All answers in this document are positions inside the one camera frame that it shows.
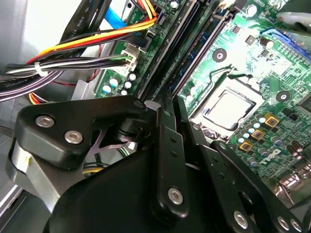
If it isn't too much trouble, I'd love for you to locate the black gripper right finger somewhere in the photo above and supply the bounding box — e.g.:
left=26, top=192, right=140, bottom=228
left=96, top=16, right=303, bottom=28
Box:
left=176, top=96, right=304, bottom=233

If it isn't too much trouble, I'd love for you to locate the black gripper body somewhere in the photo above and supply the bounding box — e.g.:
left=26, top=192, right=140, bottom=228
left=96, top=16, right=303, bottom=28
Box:
left=43, top=148, right=244, bottom=233

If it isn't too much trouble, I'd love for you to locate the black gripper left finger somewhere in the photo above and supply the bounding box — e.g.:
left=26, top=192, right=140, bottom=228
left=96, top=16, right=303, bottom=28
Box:
left=13, top=89, right=190, bottom=218

